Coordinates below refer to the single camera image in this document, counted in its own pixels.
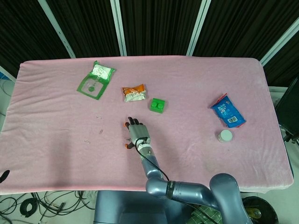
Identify white plastic jar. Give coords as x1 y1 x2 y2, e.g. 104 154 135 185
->
215 129 234 143

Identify orange silver snack wrapper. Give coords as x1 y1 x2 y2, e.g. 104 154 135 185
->
121 84 147 103

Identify pink table cloth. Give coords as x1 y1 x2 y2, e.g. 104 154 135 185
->
0 55 294 196

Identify black curtain panel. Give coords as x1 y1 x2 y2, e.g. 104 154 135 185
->
45 0 122 58
193 0 299 62
119 0 202 56
0 0 71 78

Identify white partition post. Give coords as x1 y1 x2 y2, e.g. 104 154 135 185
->
0 65 17 82
259 22 299 67
186 0 212 56
109 0 128 56
38 0 76 59

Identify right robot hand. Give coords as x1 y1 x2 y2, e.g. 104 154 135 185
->
122 116 151 150

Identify coiled black cable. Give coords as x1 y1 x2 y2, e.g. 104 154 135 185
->
20 198 38 218

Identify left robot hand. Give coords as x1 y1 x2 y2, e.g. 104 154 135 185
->
0 169 10 183

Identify blue snack bag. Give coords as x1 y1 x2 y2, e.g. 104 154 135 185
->
210 93 247 129

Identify green wet wipe packet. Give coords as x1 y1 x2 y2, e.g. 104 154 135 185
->
76 60 117 101

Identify white side shelf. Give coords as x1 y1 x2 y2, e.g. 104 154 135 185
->
267 86 289 108

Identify black trash bin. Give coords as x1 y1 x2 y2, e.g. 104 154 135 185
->
242 196 279 224

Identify yellow bottle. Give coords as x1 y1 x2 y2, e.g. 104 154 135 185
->
246 208 262 219

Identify black monitor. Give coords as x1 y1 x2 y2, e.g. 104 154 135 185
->
274 77 299 143

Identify green checked cloth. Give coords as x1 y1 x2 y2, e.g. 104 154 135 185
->
190 205 225 224

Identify black floor cables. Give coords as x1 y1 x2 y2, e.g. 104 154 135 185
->
0 190 97 224

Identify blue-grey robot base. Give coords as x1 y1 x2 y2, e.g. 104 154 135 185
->
93 190 194 224

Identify green toy brick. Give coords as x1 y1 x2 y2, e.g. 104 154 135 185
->
147 98 167 114

